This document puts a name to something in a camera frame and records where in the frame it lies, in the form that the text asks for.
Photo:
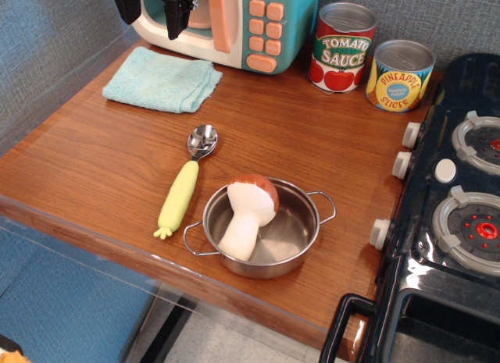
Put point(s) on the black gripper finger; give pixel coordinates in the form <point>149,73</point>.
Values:
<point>177,16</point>
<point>129,10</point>

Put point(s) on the brown and white toy mushroom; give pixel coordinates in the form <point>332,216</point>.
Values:
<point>255,202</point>

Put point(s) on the light blue folded napkin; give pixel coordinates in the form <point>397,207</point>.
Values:
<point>164,83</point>

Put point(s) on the teal toy microwave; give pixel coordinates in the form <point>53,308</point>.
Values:
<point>262,36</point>

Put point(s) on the tomato sauce can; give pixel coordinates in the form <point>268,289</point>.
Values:
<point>344,36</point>

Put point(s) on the pineapple slices can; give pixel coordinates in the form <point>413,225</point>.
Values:
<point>400,72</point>

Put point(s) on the small steel pot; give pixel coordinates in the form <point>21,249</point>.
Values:
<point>283,244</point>

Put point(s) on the orange object at corner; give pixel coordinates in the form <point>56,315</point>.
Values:
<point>11,352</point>

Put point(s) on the black toy stove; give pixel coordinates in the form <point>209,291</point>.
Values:
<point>438,280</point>

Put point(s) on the spoon with yellow-green handle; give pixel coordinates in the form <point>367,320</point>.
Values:
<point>201,142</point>

